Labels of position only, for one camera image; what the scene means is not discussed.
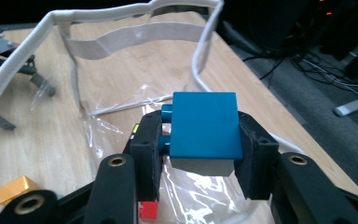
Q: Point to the yellow toy block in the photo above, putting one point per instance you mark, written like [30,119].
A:
[14,188]

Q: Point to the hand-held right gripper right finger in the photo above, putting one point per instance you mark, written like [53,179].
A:
[256,161]

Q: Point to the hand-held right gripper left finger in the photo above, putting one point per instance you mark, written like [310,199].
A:
[146,161]

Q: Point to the red toy block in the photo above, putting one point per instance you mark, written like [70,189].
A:
[149,211]

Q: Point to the blue toy block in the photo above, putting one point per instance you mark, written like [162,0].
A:
[203,124]

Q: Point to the white metal stand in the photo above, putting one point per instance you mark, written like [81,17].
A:
[354,105]

